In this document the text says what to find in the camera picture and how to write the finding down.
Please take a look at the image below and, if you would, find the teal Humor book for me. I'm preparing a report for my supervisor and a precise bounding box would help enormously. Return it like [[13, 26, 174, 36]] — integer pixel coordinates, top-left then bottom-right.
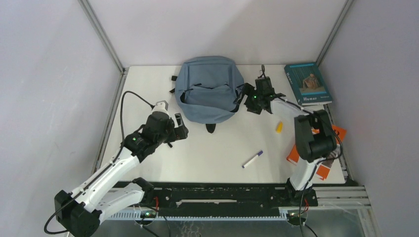
[[284, 62, 333, 106]]

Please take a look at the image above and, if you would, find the white marker purple cap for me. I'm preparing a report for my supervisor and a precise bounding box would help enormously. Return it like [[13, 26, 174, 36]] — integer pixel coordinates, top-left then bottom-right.
[[241, 150, 263, 169]]

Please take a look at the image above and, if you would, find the black mounting rail base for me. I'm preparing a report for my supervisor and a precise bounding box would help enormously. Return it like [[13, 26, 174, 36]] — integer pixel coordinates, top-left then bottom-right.
[[134, 182, 318, 214]]

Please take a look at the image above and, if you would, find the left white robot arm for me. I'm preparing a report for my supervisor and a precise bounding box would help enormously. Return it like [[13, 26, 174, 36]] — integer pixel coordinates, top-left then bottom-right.
[[54, 101, 188, 237]]

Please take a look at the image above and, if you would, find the yellow highlighter cap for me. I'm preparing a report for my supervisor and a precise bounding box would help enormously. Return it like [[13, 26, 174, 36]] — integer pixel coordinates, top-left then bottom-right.
[[275, 121, 283, 133]]

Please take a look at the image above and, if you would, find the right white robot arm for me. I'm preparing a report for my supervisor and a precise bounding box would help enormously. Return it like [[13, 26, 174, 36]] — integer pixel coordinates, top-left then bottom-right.
[[235, 77, 340, 205]]

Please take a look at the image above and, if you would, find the orange Good Morning book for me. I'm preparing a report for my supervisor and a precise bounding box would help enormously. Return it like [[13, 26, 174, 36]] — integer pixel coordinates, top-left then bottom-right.
[[286, 124, 346, 181]]

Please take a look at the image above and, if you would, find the white cable duct strip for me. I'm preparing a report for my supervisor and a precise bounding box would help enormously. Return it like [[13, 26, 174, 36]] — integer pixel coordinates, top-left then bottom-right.
[[108, 208, 289, 221]]

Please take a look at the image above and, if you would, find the blue-grey student backpack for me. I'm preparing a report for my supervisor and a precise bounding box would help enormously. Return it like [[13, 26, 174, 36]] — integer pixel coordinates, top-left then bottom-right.
[[170, 56, 245, 133]]

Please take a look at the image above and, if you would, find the left aluminium corner post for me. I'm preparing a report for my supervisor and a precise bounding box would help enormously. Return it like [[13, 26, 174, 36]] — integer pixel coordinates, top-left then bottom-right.
[[78, 0, 125, 74]]

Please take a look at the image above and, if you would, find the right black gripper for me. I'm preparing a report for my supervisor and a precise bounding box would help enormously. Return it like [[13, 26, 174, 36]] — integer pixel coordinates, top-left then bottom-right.
[[234, 82, 263, 115]]

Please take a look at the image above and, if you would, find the aluminium corner post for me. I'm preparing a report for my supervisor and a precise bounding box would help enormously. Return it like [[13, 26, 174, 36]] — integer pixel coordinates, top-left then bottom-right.
[[78, 0, 125, 74], [316, 0, 355, 66]]

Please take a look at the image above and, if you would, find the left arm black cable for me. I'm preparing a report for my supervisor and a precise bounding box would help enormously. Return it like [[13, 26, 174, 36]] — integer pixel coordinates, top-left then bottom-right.
[[119, 91, 155, 148]]

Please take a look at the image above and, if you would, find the right aluminium corner post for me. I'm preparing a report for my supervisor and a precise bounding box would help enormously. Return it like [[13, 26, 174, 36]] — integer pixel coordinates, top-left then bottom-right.
[[316, 0, 355, 66]]

